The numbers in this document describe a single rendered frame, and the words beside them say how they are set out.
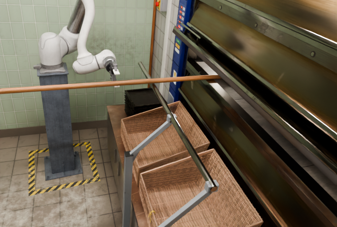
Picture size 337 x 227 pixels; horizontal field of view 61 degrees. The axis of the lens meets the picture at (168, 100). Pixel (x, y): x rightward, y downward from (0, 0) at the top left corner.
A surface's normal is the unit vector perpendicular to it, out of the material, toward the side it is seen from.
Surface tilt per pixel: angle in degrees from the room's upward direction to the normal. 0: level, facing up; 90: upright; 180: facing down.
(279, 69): 70
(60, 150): 90
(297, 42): 90
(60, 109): 90
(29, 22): 90
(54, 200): 0
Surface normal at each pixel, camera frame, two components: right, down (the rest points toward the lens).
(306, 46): -0.95, 0.07
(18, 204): 0.10, -0.87
